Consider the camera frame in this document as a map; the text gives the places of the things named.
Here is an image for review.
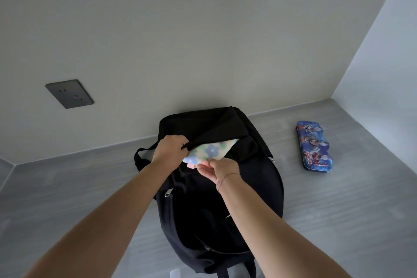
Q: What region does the blue cartoon pencil tin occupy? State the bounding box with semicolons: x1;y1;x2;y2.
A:
295;120;334;173

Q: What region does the grey wall socket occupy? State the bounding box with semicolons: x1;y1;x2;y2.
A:
45;79;95;109

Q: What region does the person's right hand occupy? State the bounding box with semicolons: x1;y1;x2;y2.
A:
197;158;242;194

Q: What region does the person's right forearm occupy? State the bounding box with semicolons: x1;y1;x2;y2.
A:
216;175;352;278

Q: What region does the pastel flower pencil pouch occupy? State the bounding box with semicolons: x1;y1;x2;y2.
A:
182;139;240;169

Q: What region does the person's left forearm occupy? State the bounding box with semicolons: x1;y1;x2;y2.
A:
24;157;176;278

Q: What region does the black backpack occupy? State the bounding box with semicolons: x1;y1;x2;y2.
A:
134;106;285;278

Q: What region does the red string bracelet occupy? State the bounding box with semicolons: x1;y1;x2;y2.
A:
216;172;241;191

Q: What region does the person's left hand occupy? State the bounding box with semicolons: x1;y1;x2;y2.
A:
151;134;190;172

